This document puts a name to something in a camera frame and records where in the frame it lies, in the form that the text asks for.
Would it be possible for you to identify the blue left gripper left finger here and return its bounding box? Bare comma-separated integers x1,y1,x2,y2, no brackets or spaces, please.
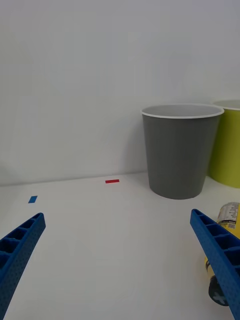
0,212,47,320

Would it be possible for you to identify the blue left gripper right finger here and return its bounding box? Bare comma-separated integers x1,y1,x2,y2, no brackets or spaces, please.
189,208,240,320

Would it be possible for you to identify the yellow bottle with black cap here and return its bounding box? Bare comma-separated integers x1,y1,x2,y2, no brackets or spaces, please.
203,201,240,307

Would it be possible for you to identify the yellow-green plastic waste bin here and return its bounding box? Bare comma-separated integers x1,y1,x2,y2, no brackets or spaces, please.
207,99,240,189

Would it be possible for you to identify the grey plastic waste bin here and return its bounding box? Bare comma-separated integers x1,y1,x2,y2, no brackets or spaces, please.
141,103,225,200

